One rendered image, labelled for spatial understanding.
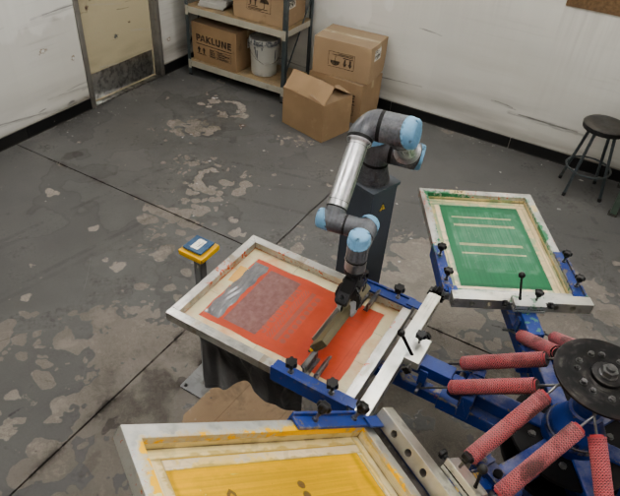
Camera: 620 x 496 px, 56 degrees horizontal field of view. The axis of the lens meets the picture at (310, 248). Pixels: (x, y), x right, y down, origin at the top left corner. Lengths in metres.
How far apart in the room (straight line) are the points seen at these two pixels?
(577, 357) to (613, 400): 0.16
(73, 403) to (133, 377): 0.32
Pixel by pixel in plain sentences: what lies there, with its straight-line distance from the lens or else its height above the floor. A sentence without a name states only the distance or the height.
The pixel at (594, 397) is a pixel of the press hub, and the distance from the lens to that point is 1.87.
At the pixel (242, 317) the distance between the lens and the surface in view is 2.30.
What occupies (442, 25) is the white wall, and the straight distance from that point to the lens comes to 5.70.
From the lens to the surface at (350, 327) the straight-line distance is 2.30.
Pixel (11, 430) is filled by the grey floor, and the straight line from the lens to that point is 3.36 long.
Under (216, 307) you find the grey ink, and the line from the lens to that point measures 2.34.
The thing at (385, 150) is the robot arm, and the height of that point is 1.39.
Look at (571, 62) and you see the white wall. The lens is 5.51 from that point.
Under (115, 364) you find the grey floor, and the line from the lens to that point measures 3.47.
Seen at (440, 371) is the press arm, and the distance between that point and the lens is 2.11.
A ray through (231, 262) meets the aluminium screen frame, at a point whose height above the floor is 0.99.
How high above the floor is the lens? 2.61
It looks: 39 degrees down
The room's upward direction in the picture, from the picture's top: 5 degrees clockwise
